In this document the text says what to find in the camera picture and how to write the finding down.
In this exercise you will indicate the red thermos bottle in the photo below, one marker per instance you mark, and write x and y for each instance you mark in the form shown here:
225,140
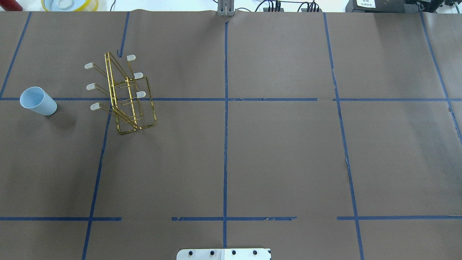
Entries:
11,5

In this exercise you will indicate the black box with label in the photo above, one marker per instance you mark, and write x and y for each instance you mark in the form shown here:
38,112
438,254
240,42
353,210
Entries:
375,6

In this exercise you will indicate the yellow rimmed bowl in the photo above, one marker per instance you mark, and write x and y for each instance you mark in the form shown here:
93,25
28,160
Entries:
70,5

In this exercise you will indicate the light blue plastic cup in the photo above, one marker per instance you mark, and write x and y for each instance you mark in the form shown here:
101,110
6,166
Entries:
37,100

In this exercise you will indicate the gold wire cup holder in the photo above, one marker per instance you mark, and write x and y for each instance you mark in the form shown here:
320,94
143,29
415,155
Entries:
129,93

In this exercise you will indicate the grey aluminium post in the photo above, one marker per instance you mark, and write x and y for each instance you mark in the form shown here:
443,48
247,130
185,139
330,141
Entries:
225,8

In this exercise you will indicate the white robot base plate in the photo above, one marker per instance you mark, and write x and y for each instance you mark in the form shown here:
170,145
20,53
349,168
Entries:
225,254

